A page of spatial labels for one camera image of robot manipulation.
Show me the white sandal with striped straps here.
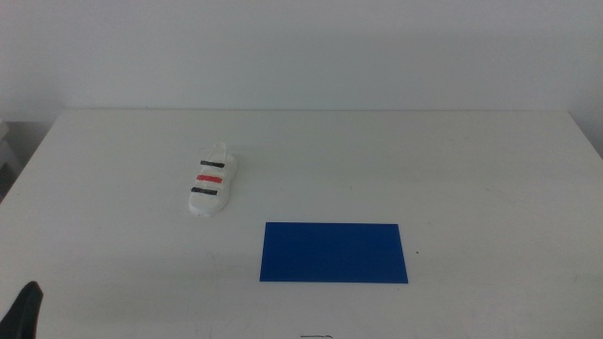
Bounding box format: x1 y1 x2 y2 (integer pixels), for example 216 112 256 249
187 141 238 219

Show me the blue rectangular mat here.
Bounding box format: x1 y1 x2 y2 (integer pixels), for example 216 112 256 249
259 221 410 284

